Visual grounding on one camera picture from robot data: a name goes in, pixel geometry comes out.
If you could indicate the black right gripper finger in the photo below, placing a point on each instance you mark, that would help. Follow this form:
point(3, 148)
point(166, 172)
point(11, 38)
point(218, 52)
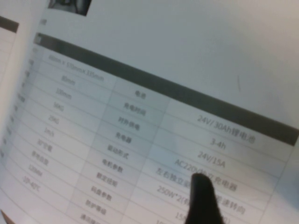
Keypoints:
point(203, 203)

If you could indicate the brochure with robot photo cover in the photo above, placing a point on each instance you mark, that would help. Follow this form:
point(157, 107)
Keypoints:
point(4, 219)

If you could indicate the white product catalog book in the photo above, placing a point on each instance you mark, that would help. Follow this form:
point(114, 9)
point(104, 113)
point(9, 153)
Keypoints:
point(116, 116)

